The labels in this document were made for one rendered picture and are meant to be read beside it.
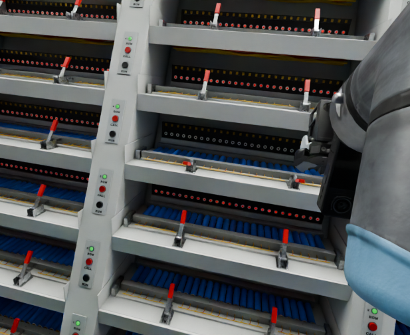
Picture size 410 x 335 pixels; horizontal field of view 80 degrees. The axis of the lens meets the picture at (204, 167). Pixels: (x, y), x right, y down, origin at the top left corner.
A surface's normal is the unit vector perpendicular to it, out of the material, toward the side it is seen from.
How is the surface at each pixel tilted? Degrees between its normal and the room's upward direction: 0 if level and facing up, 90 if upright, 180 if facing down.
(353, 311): 90
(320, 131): 82
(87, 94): 112
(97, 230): 90
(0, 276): 22
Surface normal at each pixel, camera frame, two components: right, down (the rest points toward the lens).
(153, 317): 0.10, -0.94
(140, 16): -0.14, -0.07
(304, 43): -0.18, 0.30
